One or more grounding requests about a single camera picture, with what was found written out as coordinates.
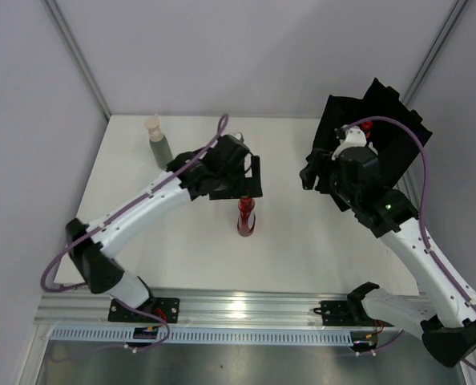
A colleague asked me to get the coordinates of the purple cable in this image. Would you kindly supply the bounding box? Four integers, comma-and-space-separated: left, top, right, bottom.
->
333, 115, 476, 376
40, 113, 229, 354

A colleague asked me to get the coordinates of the small red bottle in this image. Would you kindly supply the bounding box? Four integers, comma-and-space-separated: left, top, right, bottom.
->
237, 197, 256, 237

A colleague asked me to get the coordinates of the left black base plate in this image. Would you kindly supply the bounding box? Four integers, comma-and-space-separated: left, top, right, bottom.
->
107, 298, 180, 324

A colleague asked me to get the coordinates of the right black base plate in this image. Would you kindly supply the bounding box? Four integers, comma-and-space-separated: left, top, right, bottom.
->
313, 300, 375, 327

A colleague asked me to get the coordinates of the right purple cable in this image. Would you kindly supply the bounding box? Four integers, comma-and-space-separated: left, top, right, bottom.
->
333, 115, 476, 376

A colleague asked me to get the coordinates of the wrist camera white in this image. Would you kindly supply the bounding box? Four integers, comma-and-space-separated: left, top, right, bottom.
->
331, 125, 369, 160
231, 132, 244, 143

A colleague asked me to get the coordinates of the grey bottle beige pump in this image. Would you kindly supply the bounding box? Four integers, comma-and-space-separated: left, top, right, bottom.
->
143, 114, 173, 169

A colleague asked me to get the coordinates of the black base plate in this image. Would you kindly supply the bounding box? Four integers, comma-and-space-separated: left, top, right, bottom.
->
313, 300, 375, 327
107, 298, 180, 324

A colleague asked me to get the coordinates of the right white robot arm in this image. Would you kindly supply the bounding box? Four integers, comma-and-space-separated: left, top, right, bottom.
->
300, 145, 476, 367

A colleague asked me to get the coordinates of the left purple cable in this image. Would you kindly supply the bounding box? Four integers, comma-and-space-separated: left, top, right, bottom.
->
40, 113, 229, 354

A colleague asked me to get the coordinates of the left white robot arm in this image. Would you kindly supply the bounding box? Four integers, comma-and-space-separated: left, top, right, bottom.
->
66, 135, 263, 322

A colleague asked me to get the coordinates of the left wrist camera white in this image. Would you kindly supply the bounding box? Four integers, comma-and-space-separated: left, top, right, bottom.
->
231, 132, 244, 143

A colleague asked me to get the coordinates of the aluminium mounting rail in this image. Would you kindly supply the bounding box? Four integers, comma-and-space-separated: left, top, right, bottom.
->
34, 288, 346, 330

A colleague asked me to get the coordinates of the black canvas bag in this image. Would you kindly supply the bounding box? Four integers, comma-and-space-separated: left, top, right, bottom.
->
305, 76, 432, 213

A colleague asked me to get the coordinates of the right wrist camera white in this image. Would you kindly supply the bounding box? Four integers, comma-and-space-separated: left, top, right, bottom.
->
331, 125, 369, 160

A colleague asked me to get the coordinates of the slotted cable duct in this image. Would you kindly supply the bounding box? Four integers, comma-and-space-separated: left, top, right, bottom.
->
50, 326, 353, 347

